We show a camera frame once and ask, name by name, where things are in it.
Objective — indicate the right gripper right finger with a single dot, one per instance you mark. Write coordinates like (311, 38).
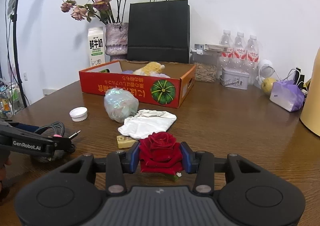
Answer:
(200, 163)

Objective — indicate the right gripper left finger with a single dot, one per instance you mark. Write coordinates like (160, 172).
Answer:
(117, 164)

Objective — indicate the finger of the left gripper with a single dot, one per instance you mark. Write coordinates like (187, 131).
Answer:
(24, 127)

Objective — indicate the red fabric rose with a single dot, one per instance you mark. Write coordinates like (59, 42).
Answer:
(160, 153)

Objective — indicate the white plastic lid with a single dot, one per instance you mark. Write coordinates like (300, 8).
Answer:
(79, 114)

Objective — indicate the yellow white plush toy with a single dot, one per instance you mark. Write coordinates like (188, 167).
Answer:
(150, 69)

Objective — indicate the person's left hand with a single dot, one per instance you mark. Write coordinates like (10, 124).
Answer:
(5, 160)

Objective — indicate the small yellow block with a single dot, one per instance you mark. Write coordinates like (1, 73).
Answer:
(125, 142)

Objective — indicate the white crumpled cloth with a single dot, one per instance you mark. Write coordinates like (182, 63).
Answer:
(145, 123)

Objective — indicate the iridescent wrapped bundle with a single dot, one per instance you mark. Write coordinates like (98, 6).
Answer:
(120, 104)

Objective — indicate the red cardboard pumpkin box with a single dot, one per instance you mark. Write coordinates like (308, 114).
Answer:
(169, 91)

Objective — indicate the white tin box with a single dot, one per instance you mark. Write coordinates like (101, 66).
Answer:
(233, 78)

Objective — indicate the clear seed container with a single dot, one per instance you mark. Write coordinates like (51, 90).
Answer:
(206, 62)

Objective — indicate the green apple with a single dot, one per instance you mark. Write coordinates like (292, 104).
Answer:
(267, 85)

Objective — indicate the water bottle left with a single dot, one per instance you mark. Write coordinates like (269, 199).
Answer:
(227, 54)

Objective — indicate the water bottle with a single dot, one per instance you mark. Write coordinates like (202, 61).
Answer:
(227, 54)
(252, 59)
(239, 52)

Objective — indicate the purple tissue pack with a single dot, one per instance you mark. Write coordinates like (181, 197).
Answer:
(287, 95)

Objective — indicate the black tripod stand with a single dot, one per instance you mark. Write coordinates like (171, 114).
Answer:
(15, 49)

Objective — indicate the white green milk carton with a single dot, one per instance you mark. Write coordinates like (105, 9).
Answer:
(96, 46)

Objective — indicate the white flat box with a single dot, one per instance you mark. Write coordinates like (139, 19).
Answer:
(207, 47)

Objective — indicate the water bottle middle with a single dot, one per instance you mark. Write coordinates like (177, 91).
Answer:
(239, 52)

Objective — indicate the yellow thermos jug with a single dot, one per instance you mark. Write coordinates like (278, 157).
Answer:
(310, 115)

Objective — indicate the water bottle right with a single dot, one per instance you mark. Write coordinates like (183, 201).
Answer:
(252, 59)

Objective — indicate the purple textured vase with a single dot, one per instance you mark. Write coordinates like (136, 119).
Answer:
(116, 41)

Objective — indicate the black paper shopping bag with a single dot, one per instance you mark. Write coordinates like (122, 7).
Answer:
(159, 30)

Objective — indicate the white round camera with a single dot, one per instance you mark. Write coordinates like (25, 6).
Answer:
(264, 70)

